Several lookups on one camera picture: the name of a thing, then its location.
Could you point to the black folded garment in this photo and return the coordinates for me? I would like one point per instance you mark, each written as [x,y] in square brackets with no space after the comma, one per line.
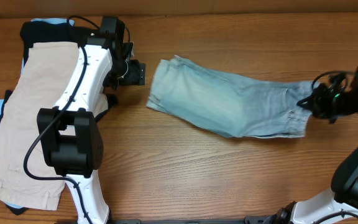
[51,31]

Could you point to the light blue denim shorts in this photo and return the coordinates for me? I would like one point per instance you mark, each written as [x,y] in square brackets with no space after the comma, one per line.
[228,104]

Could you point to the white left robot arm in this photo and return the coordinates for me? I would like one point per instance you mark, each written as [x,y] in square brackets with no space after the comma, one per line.
[68,132]

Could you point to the beige folded shorts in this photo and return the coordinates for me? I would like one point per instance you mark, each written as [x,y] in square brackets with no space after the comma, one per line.
[44,79]

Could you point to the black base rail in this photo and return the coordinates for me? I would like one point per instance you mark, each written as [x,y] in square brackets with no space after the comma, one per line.
[194,220]

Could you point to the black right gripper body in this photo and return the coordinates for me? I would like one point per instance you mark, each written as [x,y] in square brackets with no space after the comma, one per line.
[317,101]

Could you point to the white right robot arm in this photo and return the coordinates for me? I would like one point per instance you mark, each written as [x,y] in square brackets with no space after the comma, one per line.
[339,202]

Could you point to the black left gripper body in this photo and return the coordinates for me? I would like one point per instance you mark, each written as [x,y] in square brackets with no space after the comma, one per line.
[139,73]

